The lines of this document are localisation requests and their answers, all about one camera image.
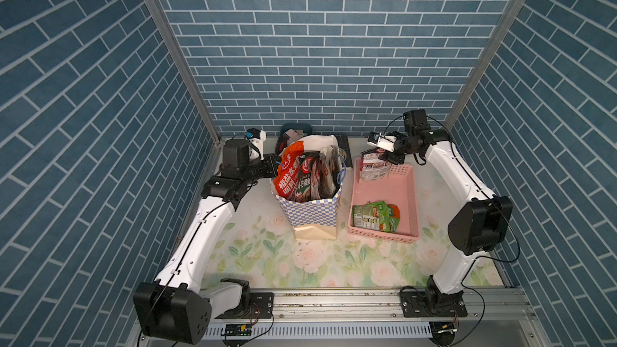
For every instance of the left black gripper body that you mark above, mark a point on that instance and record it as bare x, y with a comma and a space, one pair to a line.
262, 169

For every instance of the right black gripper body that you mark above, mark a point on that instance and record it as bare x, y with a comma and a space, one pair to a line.
400, 150

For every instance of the orange seasoning packet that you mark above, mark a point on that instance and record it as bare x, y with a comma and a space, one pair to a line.
286, 180

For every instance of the small red white packet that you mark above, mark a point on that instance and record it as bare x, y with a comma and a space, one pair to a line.
373, 167

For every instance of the pink plastic basket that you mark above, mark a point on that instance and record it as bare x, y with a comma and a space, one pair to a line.
396, 190

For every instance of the blue checkered paper bag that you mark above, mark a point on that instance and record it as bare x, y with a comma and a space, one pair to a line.
315, 219

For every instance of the green small sachet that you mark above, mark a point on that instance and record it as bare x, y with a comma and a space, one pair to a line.
376, 216

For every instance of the dark red fish seasoning packet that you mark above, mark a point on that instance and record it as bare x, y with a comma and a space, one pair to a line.
325, 172

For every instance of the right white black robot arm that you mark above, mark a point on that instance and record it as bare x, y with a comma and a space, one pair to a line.
483, 217

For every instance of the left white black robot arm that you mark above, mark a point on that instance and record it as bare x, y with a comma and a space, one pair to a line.
173, 306

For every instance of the green circuit board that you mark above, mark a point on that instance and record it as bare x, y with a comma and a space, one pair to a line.
237, 330

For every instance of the right circuit board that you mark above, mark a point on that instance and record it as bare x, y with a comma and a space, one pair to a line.
442, 333

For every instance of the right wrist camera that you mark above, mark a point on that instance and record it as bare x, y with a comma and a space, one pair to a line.
382, 141

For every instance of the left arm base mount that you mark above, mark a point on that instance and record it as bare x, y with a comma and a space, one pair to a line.
258, 307

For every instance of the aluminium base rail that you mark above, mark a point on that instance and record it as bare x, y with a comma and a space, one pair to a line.
340, 305

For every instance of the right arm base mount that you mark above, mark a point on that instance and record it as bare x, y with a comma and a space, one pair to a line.
432, 304

